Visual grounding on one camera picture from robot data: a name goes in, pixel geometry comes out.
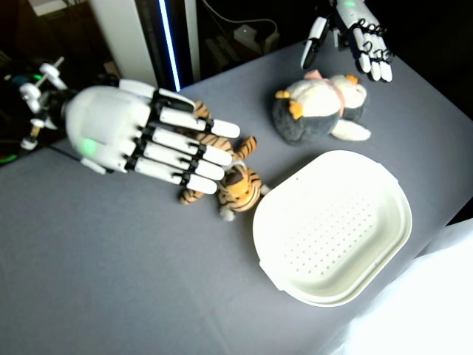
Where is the orange striped tiger toy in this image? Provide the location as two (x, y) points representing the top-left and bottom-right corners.
(179, 100), (271, 223)

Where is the grey white penguin toy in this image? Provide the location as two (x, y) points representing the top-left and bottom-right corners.
(272, 69), (372, 146)

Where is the white power adapter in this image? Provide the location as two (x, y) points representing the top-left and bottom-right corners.
(233, 24), (260, 46)

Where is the grey table cloth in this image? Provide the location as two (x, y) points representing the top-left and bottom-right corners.
(0, 38), (473, 355)

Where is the white column with blue light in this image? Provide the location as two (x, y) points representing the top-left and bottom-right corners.
(88, 0), (203, 93)

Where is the white smooth panel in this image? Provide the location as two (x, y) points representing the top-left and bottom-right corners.
(346, 217), (473, 355)

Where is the pale background cable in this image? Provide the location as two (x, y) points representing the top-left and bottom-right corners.
(201, 0), (281, 53)

